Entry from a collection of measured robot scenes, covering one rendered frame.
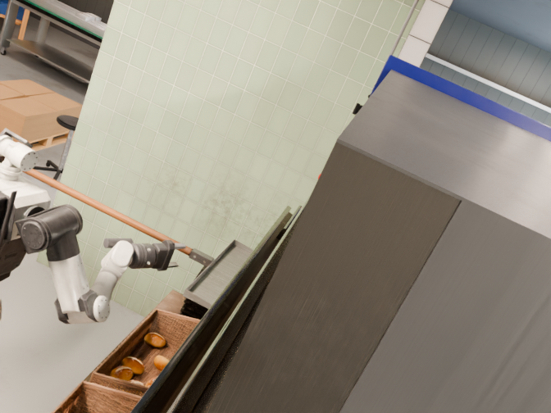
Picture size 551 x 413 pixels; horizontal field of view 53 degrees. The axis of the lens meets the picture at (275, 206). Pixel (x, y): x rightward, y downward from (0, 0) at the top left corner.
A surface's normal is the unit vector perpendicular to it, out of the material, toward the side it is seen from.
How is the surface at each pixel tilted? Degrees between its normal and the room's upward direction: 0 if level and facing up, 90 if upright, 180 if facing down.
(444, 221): 90
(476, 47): 90
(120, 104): 90
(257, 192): 90
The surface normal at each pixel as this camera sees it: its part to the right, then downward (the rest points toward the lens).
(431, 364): -0.22, 0.25
